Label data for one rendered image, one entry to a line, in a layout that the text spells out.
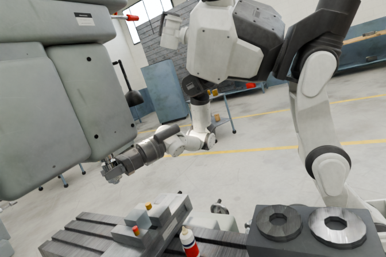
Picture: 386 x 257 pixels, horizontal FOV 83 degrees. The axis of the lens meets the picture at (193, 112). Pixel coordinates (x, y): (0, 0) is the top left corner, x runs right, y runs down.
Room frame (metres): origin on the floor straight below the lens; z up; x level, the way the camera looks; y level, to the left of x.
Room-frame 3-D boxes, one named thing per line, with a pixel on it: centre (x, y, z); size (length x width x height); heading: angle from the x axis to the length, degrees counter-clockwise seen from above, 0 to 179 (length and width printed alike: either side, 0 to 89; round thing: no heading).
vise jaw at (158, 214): (0.71, 0.26, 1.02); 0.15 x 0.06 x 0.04; 57
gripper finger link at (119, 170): (0.65, 0.29, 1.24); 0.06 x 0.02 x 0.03; 123
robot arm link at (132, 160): (0.73, 0.23, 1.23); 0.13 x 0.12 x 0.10; 33
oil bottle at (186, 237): (0.57, 0.13, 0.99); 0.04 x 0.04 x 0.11
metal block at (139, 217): (0.67, 0.29, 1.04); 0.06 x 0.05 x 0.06; 57
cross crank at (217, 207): (1.10, 0.05, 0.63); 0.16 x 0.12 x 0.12; 148
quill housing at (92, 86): (0.67, 0.31, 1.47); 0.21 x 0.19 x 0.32; 58
